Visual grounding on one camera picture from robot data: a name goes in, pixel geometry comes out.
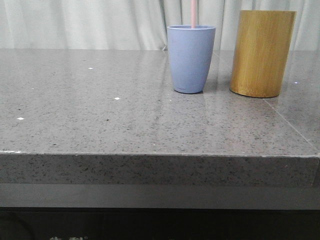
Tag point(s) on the pink chopstick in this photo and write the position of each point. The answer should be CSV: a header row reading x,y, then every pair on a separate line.
x,y
193,12

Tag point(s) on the white curtain backdrop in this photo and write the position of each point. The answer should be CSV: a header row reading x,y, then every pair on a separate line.
x,y
138,24

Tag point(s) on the blue plastic cup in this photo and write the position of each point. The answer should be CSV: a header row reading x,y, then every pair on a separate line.
x,y
190,53

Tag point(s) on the bamboo cylinder holder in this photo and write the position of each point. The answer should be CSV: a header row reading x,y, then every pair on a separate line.
x,y
261,52

